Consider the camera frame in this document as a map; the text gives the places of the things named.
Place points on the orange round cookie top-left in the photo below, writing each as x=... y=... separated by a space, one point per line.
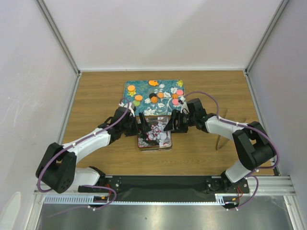
x=131 y=88

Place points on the gold cookie tin box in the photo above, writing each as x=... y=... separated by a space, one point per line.
x=154 y=149

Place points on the orange round cookie centre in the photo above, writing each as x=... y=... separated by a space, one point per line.
x=160 y=95

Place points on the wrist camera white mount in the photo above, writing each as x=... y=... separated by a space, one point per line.
x=184 y=108
x=130 y=106

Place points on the pink round cookie right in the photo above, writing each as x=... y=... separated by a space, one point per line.
x=179 y=92

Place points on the black round cookie centre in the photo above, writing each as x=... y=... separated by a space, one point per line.
x=152 y=95

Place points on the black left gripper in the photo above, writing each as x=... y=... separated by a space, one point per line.
x=135 y=131

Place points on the aluminium frame post right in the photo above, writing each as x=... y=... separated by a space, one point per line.
x=278 y=13

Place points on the orange waffle cookie centre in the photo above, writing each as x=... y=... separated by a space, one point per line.
x=154 y=99

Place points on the aluminium frame post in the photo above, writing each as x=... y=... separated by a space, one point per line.
x=57 y=34
x=278 y=13

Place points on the teal floral serving tray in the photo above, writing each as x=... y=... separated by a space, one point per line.
x=164 y=105

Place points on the pink round cookie lower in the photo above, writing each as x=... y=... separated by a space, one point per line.
x=175 y=102

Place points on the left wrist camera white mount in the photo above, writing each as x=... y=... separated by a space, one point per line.
x=130 y=106

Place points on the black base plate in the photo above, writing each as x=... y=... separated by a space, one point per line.
x=153 y=188

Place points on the orange round cookie left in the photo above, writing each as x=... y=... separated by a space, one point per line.
x=138 y=98

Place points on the orange fish cookie top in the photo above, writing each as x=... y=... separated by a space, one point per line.
x=153 y=83

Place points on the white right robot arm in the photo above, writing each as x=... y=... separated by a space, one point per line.
x=252 y=144

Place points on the white cable duct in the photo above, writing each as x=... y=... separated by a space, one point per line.
x=76 y=199
x=227 y=199

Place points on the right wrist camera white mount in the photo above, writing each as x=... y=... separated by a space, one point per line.
x=184 y=108

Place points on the gold tin lid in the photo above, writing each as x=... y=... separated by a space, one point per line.
x=157 y=137

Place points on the pink round cookie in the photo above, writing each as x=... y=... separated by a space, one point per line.
x=179 y=92
x=175 y=102

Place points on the green round cookie left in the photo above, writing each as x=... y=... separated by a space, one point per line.
x=137 y=103

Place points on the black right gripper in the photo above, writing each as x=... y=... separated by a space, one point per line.
x=176 y=115

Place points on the white cable duct right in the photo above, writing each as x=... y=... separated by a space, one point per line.
x=227 y=199

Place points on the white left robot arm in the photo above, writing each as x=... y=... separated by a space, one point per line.
x=58 y=172

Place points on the white cable duct left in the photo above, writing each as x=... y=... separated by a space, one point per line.
x=76 y=199

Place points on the aluminium frame post left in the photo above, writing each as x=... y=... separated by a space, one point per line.
x=57 y=34

